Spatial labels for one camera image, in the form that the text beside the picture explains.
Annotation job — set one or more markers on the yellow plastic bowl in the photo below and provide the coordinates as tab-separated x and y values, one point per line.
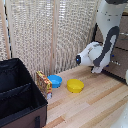
75	85

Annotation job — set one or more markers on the blue plastic bowl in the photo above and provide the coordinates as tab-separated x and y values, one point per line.
55	80

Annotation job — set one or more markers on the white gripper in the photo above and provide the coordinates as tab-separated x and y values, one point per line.
97	69

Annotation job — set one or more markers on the tall brown drawer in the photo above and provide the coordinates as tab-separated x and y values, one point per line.
120	69

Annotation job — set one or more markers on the beige woven folding screen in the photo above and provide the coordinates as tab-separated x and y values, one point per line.
30	33

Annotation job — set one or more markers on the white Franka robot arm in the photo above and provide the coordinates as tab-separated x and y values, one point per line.
106	40

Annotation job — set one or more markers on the black fabric storage box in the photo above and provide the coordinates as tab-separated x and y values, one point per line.
16	96

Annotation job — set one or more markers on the brown drawer cabinet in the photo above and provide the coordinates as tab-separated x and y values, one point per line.
121	68

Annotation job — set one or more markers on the yellow red snack box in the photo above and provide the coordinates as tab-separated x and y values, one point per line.
44	84

